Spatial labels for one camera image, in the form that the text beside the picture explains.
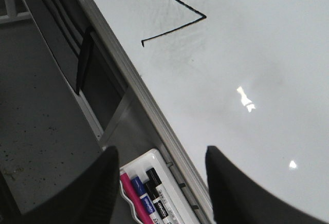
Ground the blue capped whiteboard marker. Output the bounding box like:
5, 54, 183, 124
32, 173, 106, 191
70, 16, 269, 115
131, 176, 162, 223

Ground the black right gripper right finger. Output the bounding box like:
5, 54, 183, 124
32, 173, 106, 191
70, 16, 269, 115
205, 145, 323, 223

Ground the white whiteboard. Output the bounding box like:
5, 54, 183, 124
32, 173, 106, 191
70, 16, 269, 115
80, 0, 328, 223

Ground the black capped whiteboard marker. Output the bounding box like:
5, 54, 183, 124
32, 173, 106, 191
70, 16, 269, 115
146, 167, 180, 223

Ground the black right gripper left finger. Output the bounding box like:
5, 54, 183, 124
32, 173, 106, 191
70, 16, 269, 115
1, 146, 119, 223

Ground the white marker tray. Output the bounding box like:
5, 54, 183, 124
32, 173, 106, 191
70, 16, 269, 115
120, 148, 200, 223

